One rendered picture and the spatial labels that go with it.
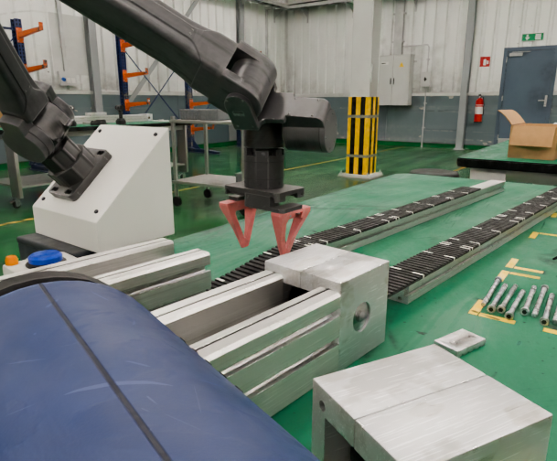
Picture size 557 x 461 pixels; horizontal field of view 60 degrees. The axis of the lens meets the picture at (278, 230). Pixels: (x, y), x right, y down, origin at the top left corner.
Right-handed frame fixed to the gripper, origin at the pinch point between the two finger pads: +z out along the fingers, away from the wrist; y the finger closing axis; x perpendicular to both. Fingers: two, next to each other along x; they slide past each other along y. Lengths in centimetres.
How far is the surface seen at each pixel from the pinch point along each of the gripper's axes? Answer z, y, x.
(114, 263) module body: -2.5, -3.7, -22.5
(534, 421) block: -5.0, 41.7, -26.3
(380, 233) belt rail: 4.0, 3.5, 30.7
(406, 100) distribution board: -15, -453, 1027
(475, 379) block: -4.8, 37.9, -24.0
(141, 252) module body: -3.0, -3.5, -18.9
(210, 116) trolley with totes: -3, -297, 269
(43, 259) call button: -2.0, -13.0, -26.5
